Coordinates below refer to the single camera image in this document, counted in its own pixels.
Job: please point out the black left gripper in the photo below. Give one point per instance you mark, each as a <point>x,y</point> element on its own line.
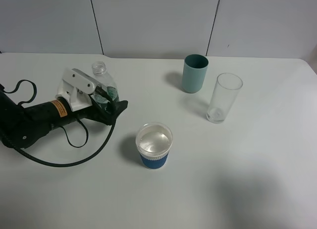
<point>61,114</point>

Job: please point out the clear green-label water bottle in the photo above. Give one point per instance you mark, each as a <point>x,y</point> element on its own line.
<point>107,82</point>

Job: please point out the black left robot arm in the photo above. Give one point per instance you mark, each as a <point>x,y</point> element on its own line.
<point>24,126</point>

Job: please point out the white cup blue sleeve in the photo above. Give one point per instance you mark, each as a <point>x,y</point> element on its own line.
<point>154,141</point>

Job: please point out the teal plastic cup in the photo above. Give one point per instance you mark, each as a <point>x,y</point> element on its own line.
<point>194,72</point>

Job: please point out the tall clear glass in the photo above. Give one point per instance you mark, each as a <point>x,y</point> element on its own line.
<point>226,89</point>

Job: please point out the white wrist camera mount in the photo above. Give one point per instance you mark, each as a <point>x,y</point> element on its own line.
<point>76,87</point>

